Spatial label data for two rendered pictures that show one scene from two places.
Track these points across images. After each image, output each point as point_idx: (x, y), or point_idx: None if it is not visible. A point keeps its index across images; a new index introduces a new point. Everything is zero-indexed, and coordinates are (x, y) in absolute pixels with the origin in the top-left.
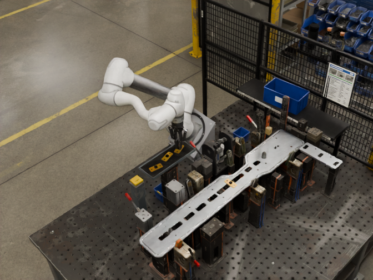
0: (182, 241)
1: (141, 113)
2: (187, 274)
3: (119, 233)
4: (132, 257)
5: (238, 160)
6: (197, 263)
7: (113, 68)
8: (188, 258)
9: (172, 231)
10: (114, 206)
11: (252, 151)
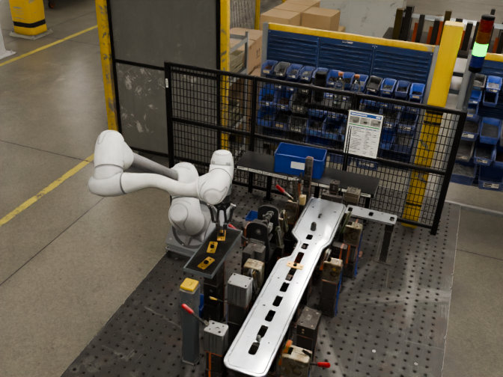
0: None
1: (181, 188)
2: None
3: (162, 376)
4: None
5: None
6: (325, 363)
7: (108, 143)
8: (309, 362)
9: (262, 339)
10: (133, 344)
11: (296, 226)
